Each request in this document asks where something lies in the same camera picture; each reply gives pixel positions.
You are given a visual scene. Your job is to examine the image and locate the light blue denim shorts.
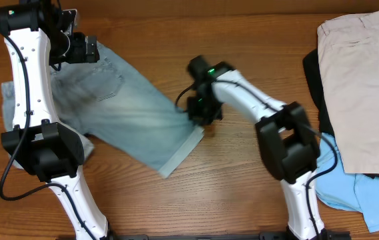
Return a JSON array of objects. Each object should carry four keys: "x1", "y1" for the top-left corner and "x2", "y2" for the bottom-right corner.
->
[{"x1": 1, "y1": 41, "x2": 205, "y2": 179}]

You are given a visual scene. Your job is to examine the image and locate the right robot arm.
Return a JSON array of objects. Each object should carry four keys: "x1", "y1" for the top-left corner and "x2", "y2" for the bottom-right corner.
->
[{"x1": 187, "y1": 55, "x2": 325, "y2": 239}]

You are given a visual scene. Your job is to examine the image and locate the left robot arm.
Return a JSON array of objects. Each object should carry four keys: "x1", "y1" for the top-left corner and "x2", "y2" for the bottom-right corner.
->
[{"x1": 0, "y1": 0, "x2": 115, "y2": 239}]

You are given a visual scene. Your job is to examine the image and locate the black garment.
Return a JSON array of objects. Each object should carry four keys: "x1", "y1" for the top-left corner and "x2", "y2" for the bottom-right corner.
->
[{"x1": 302, "y1": 50, "x2": 379, "y2": 179}]

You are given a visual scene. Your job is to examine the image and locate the beige shorts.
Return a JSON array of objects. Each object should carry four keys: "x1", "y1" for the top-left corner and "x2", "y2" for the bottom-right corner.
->
[{"x1": 317, "y1": 11, "x2": 379, "y2": 174}]

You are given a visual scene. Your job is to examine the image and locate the sky blue garment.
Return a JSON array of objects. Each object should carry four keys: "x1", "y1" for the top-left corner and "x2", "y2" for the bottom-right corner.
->
[{"x1": 316, "y1": 132, "x2": 379, "y2": 232}]

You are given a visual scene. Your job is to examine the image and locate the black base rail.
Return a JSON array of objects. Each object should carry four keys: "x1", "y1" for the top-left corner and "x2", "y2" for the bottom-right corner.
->
[{"x1": 55, "y1": 230, "x2": 352, "y2": 240}]

